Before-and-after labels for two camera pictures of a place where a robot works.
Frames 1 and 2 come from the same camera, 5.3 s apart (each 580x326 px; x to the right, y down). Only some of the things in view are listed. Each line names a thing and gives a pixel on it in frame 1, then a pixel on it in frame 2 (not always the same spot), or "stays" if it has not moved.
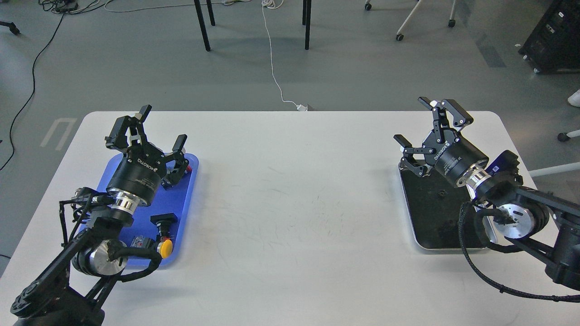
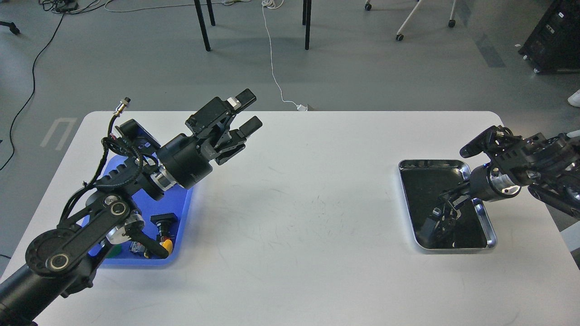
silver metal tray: x=434 y=204 stays
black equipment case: x=553 y=45 stays
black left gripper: x=139 y=172 -> x=184 y=160
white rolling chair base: x=399 y=37 stays
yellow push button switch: x=165 y=248 stays
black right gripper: x=451 y=155 -> x=489 y=182
